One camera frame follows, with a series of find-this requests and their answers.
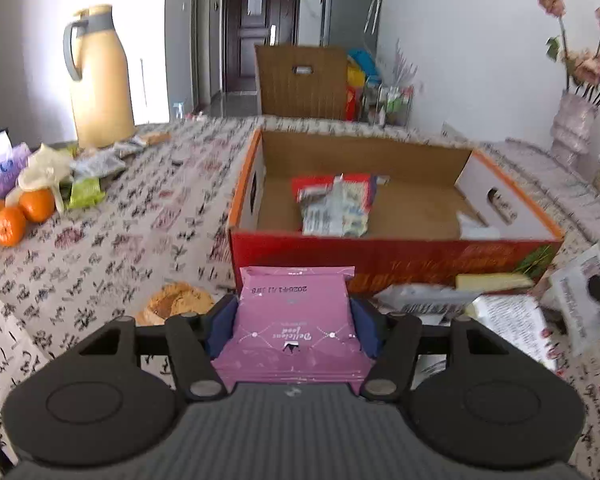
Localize white umbrella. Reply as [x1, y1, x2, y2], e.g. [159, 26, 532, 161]
[364, 0, 385, 36]

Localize round cookie packet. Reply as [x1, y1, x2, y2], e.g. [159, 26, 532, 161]
[136, 281, 216, 328]

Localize purple tissue pack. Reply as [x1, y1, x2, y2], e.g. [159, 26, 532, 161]
[0, 130, 32, 202]

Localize white black-striped snack packet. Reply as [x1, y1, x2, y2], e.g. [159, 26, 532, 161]
[377, 284, 481, 316]

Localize dried pink roses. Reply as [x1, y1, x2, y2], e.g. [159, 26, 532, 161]
[536, 0, 600, 106]

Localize silver printed snack packet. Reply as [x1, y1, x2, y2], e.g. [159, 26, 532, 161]
[297, 180, 346, 236]

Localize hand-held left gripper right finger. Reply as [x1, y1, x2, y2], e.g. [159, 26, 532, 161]
[349, 298, 521, 402]

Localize yellow thermos jug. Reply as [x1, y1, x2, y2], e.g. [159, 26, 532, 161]
[62, 4, 137, 150]

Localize red gift box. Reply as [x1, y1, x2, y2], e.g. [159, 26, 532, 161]
[345, 86, 363, 122]

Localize wooden chair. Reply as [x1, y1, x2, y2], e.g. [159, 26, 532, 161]
[255, 44, 352, 122]

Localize white text-printed snack packet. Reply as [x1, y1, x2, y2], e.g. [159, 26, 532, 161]
[467, 294, 558, 373]

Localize pale purple dried bouquet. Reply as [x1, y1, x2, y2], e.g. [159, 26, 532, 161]
[390, 42, 423, 91]

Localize red cardboard box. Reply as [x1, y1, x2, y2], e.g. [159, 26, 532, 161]
[228, 128, 565, 306]

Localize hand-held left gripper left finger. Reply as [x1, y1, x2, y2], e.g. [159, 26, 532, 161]
[77, 294, 238, 402]

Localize blue bag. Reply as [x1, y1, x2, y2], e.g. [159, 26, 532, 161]
[349, 49, 381, 78]

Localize red snack packet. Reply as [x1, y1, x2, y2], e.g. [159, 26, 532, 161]
[291, 174, 378, 206]

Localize green printed snack packet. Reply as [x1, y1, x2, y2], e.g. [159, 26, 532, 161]
[337, 175, 373, 238]

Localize yellow snack packet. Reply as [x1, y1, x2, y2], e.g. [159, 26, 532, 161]
[455, 272, 536, 293]

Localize pink snack packet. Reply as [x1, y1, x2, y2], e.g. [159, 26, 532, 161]
[212, 266, 377, 386]

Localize grey refrigerator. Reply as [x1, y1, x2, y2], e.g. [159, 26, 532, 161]
[320, 0, 381, 51]

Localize grey patterned cloth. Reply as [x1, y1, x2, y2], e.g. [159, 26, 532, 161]
[480, 137, 600, 241]

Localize large white snack packet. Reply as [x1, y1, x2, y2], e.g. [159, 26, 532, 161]
[547, 242, 600, 356]

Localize metal trolley rack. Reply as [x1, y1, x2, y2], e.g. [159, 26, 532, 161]
[361, 80, 413, 127]

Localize dark brown door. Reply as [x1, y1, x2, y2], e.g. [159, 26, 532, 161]
[222, 0, 301, 95]

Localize dark grey snack packet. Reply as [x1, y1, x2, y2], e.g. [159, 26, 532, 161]
[111, 137, 148, 158]

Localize pink ribbed vase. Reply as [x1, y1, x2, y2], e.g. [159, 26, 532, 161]
[550, 91, 600, 166]

